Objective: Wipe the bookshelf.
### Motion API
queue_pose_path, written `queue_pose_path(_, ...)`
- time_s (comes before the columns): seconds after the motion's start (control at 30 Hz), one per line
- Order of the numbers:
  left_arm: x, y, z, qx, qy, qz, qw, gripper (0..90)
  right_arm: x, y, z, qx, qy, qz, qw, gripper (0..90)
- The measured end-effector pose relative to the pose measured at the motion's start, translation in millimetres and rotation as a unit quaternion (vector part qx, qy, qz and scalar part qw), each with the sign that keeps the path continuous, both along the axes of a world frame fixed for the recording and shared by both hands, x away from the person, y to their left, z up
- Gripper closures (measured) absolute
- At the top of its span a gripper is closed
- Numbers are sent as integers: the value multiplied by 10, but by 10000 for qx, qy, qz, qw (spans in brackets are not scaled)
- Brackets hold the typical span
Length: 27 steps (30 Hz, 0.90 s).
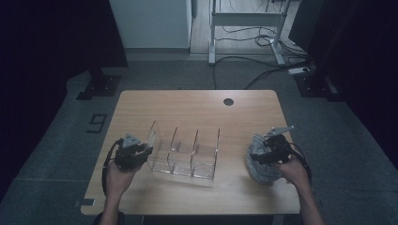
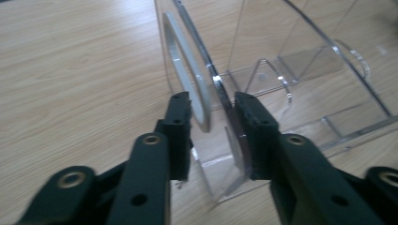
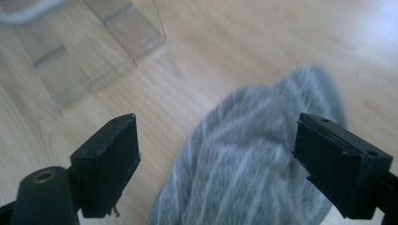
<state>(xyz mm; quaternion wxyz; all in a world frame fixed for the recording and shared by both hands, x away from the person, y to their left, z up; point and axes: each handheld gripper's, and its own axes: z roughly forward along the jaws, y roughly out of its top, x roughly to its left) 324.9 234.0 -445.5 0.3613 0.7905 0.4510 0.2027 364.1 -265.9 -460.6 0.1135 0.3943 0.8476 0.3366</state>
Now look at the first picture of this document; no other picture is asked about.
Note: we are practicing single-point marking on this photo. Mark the dark curtain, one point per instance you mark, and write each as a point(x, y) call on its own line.
point(369, 62)
point(47, 62)

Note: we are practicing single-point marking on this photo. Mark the white power strip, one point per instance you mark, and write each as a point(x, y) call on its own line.
point(298, 71)

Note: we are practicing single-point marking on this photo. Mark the black stand base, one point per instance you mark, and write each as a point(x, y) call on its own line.
point(103, 86)
point(313, 86)

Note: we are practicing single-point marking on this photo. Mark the clear acrylic organizer box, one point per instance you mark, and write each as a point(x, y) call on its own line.
point(184, 156)

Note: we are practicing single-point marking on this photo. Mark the person's dark clothing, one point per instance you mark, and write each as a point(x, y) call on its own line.
point(194, 220)

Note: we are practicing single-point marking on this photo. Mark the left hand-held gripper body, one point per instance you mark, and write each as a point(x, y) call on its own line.
point(128, 156)

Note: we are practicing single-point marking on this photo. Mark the grey striped cloth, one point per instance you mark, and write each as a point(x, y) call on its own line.
point(261, 173)

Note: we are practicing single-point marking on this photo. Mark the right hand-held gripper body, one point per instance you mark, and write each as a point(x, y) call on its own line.
point(280, 150)

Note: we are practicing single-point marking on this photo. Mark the person's right hand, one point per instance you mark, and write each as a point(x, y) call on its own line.
point(292, 173)

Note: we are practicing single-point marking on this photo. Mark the white cabinet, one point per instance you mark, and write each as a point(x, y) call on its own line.
point(150, 22)

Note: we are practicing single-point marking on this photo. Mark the white metal desk frame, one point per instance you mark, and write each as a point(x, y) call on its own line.
point(247, 19)

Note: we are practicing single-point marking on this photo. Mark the person's left hand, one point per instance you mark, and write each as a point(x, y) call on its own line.
point(119, 181)

